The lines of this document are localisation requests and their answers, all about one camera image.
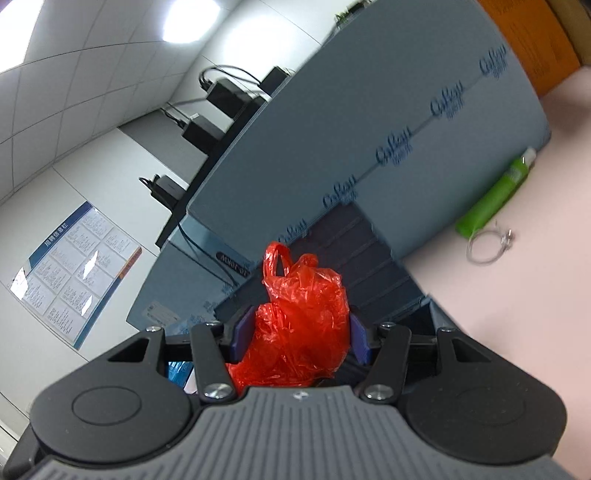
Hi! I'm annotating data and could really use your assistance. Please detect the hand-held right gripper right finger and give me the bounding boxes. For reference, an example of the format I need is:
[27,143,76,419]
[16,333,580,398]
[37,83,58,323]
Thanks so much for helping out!
[348,312,479,402]

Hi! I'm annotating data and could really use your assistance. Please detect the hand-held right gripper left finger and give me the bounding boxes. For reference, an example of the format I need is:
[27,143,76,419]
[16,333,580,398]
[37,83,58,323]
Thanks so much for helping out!
[106,305,258,402]

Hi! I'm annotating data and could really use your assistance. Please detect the red plastic bag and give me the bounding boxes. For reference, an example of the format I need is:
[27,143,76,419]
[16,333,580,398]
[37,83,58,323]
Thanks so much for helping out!
[225,241,352,398]

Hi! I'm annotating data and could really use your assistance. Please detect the dark blue storage bin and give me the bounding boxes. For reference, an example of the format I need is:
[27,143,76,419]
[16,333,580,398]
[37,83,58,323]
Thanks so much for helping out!
[215,202,444,384]

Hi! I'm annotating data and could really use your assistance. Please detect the pink desktop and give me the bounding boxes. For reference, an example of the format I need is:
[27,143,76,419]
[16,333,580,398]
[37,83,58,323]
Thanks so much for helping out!
[402,62,591,480]

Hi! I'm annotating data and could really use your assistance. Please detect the blue packet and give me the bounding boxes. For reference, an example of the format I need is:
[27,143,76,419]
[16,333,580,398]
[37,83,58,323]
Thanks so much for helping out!
[164,360,191,394]

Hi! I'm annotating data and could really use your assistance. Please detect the small light blue cardboard box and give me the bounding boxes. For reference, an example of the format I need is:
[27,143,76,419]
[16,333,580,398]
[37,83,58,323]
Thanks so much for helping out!
[126,228,259,334]

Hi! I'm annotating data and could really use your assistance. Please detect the black power adapter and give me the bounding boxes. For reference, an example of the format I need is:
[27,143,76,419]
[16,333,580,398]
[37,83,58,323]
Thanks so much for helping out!
[260,66,295,94]
[204,78,251,117]
[181,114,223,149]
[149,174,188,205]

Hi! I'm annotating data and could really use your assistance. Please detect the green tube white cap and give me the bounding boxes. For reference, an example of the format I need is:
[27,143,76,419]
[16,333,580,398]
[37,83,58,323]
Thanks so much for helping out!
[455,147,537,239]

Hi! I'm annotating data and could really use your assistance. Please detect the large light blue cardboard box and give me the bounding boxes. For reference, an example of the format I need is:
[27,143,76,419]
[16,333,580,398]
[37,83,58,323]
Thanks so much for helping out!
[187,0,552,287]

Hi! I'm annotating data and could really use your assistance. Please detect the orange cardboard box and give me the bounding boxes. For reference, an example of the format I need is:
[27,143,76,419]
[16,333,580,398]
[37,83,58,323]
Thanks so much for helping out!
[478,0,583,97]

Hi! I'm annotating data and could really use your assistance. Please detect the brown cardboard box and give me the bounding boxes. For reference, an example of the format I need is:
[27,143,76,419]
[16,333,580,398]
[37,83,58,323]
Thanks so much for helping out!
[547,0,591,70]

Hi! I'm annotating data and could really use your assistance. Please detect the black cable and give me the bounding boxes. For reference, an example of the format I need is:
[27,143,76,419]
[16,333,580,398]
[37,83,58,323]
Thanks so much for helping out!
[178,222,245,278]

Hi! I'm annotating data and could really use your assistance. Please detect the wire bracelet with pearls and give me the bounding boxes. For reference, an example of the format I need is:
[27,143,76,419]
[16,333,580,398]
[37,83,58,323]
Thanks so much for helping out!
[466,222,515,265]

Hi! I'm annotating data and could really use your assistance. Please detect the wall poster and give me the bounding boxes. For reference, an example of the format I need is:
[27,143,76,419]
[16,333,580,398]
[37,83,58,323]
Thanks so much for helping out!
[9,200,143,350]

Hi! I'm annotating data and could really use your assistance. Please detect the black power adapters with cables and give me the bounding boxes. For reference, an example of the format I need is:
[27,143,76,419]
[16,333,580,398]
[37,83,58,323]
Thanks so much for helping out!
[154,69,296,250]

